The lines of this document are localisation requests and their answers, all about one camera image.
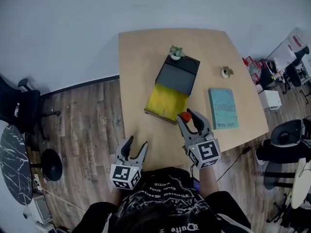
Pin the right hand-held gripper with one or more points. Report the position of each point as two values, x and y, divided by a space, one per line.
206 152

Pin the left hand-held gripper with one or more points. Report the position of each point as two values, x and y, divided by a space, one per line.
124 175

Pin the red-lidded small jar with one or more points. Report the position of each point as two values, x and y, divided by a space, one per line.
186 116

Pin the black box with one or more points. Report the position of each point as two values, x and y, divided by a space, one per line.
175 79

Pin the person's left forearm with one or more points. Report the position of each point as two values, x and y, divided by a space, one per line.
116 196

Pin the person's right forearm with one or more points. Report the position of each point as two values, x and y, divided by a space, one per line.
208 181

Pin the teal hardcover book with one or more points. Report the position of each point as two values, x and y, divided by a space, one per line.
223 108

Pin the person's torso black printed shirt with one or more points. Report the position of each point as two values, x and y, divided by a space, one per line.
165 198

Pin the small potted plant white pot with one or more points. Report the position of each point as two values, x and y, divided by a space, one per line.
176 52
226 71

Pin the clear bin red latches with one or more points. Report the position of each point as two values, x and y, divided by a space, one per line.
247 61
255 75

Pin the small white cabinet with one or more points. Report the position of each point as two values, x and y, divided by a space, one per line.
270 99

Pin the grey shell chair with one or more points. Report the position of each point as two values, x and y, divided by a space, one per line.
283 133

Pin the black bag yellow trim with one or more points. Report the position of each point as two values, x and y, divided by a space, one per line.
267 73

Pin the grey metal appliance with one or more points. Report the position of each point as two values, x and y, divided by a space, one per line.
40 209

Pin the black marble round table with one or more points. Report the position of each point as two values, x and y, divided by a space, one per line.
13 164

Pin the white panel red label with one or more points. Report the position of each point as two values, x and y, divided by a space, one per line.
284 50

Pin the black office chair with headrest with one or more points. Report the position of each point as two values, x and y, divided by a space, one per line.
19 105

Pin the light wooden round table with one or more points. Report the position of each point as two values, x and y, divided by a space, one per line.
301 186

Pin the black tripod stand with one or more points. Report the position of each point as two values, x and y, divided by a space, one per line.
284 212

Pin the black round pedestal base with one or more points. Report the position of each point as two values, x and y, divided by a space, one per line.
51 165

